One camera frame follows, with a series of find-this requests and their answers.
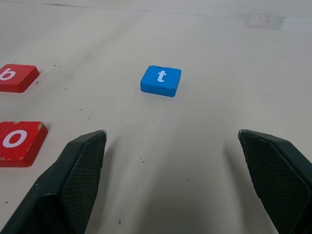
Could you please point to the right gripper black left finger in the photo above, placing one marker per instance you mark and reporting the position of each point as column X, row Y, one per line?
column 61, row 185

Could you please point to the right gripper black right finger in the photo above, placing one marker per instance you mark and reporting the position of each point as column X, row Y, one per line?
column 280, row 180

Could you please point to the red letter o block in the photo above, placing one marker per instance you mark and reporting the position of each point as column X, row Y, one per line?
column 19, row 143

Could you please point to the red letter b block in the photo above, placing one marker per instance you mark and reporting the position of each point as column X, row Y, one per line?
column 17, row 78

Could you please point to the blue letter t block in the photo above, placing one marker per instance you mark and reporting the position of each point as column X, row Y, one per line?
column 161, row 80

